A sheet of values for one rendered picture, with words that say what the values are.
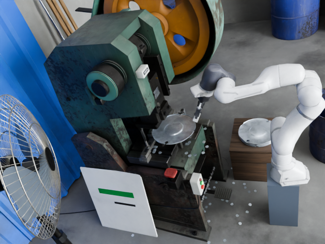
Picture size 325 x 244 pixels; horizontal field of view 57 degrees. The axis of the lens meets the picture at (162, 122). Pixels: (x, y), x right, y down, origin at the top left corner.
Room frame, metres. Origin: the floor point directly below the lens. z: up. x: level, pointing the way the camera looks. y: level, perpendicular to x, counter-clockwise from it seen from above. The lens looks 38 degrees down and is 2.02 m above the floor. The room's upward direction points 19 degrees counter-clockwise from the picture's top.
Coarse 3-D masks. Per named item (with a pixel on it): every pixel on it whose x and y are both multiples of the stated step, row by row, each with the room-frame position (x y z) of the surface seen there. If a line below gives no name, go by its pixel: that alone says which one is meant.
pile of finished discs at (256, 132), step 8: (248, 120) 1.77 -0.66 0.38; (256, 120) 1.74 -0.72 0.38; (264, 120) 1.71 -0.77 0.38; (240, 128) 1.71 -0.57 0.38; (248, 128) 1.68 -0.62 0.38; (256, 128) 1.65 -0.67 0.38; (264, 128) 1.62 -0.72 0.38; (240, 136) 1.63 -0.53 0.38; (248, 136) 1.60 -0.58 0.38; (256, 136) 1.57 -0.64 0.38; (264, 136) 1.55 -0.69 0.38; (248, 144) 1.54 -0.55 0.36; (256, 144) 1.51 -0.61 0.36; (264, 144) 1.48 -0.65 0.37
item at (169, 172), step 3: (168, 168) 1.19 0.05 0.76; (171, 168) 1.19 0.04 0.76; (174, 168) 1.18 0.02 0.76; (165, 171) 1.18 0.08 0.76; (168, 171) 1.17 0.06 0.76; (171, 171) 1.16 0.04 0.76; (174, 171) 1.16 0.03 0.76; (165, 174) 1.16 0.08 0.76; (168, 174) 1.15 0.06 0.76; (171, 174) 1.14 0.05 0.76; (174, 174) 1.14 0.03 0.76; (168, 177) 1.14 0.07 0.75; (171, 177) 1.13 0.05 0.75
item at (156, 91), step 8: (152, 72) 1.58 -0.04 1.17; (152, 80) 1.52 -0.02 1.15; (152, 88) 1.50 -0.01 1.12; (160, 88) 1.57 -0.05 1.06; (160, 96) 1.54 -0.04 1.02; (160, 104) 1.52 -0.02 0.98; (160, 112) 1.47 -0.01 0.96; (168, 112) 1.51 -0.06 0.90; (144, 120) 1.51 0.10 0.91; (152, 120) 1.48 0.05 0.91; (160, 120) 1.47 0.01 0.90
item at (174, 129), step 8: (168, 120) 1.59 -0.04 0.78; (176, 120) 1.57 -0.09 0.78; (184, 120) 1.54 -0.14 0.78; (192, 120) 1.51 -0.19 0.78; (160, 128) 1.54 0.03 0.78; (168, 128) 1.50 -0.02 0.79; (176, 128) 1.48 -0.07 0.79; (184, 128) 1.46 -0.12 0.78; (192, 128) 1.43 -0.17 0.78; (160, 136) 1.46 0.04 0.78; (168, 136) 1.44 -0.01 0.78; (176, 136) 1.41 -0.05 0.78; (184, 136) 1.39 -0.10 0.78; (168, 144) 1.36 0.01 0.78
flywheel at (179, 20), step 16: (112, 0) 1.97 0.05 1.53; (128, 0) 1.95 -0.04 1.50; (144, 0) 1.88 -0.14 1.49; (160, 0) 1.82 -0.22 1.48; (176, 0) 1.76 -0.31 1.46; (192, 0) 1.67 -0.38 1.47; (160, 16) 1.82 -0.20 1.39; (176, 16) 1.78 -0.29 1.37; (192, 16) 1.72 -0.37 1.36; (208, 16) 1.64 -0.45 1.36; (176, 32) 1.79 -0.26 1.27; (192, 32) 1.73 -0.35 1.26; (208, 32) 1.63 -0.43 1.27; (176, 48) 1.81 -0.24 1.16; (192, 48) 1.74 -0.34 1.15; (176, 64) 1.81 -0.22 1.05; (192, 64) 1.72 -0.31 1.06
